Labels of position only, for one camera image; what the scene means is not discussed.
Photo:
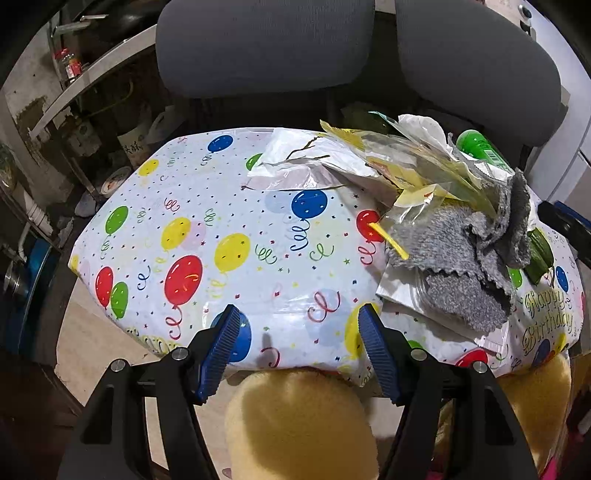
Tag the blue disc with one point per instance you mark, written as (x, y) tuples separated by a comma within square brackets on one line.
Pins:
[(39, 290)]

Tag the grey cloth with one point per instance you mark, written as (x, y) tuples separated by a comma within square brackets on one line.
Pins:
[(438, 235)]

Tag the cluttered wall shelf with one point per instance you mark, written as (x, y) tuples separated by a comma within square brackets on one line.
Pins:
[(92, 69)]

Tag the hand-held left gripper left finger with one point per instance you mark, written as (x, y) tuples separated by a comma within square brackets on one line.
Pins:
[(224, 350)]

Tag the crumpled white wrapper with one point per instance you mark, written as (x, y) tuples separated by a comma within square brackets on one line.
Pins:
[(425, 127)]

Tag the white paper trash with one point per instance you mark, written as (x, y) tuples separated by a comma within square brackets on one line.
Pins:
[(295, 152)]

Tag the balloon print tablecloth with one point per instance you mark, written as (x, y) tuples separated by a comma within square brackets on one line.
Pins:
[(207, 194)]

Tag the clear zip bag yellow strip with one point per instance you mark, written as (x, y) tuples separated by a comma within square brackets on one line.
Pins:
[(392, 242)]

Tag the pink cloth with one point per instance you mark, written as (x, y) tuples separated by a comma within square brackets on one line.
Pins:
[(556, 470)]

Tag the red lid jar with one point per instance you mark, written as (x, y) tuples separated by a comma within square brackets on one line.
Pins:
[(69, 64)]

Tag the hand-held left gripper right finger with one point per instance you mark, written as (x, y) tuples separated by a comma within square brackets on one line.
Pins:
[(376, 350)]

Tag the clear plastic bags pile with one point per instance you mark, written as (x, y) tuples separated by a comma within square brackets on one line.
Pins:
[(415, 170)]

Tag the green bottle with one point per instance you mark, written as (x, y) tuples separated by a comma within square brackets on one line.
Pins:
[(473, 145)]

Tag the grey office chair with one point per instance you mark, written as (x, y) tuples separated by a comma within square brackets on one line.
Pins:
[(263, 46)]

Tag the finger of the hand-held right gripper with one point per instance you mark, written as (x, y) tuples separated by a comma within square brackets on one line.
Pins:
[(568, 221)]

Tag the labelled dark bottle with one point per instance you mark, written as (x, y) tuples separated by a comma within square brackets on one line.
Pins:
[(134, 143)]

